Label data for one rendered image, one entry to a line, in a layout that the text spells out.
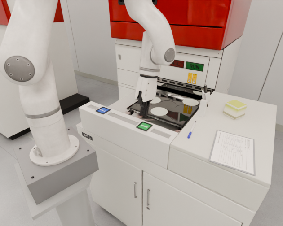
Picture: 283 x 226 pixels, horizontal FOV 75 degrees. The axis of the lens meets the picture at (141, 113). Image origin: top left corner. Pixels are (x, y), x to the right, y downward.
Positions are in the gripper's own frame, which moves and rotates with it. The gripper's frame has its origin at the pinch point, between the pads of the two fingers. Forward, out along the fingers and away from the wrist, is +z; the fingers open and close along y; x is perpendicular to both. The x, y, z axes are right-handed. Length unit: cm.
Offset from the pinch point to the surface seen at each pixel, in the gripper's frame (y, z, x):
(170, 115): -27.9, 9.0, 1.4
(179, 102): -45.0, 5.2, -0.9
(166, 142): 2.1, 9.3, 13.6
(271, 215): -90, 88, 77
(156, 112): -25.8, 9.4, -6.9
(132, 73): -59, -4, -49
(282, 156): -172, 70, 83
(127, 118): -3.6, 8.2, -11.1
